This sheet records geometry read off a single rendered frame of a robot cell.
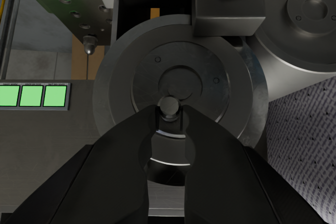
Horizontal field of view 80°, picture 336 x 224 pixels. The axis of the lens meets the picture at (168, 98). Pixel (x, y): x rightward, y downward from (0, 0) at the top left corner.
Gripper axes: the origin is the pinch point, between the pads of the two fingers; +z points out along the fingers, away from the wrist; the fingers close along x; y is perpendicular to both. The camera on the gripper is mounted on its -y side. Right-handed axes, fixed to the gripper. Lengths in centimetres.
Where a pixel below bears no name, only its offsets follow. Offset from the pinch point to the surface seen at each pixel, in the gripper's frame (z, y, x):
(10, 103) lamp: 32, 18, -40
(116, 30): 8.8, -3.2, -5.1
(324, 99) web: 11.3, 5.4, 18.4
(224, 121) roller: 2.2, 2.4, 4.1
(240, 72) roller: 4.7, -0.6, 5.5
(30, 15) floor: 217, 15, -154
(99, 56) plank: 227, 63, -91
